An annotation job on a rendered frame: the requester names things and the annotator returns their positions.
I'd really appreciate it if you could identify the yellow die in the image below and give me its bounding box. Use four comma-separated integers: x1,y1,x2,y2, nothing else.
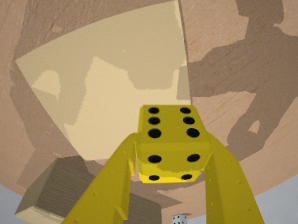
136,105,212,183

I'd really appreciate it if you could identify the white die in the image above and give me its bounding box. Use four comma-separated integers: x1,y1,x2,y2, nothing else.
172,214,187,224

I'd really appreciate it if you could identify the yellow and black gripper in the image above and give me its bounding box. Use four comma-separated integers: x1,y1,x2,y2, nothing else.
61,132,265,224

